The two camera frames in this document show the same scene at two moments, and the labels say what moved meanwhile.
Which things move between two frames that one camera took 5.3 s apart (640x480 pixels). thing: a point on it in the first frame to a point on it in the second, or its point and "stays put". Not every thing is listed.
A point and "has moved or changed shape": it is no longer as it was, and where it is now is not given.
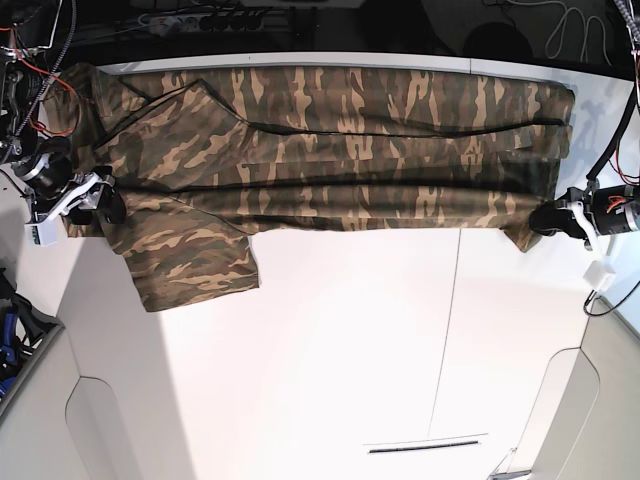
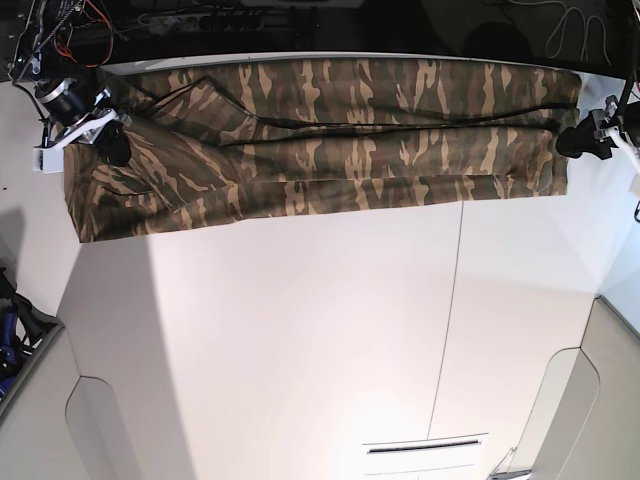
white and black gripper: x=579 y=201 to x=580 y=139
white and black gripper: x=83 y=193 to x=103 y=129
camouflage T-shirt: x=204 y=159 has moved or changed shape
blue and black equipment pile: x=23 y=332 stays put
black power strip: x=206 y=23 stays put
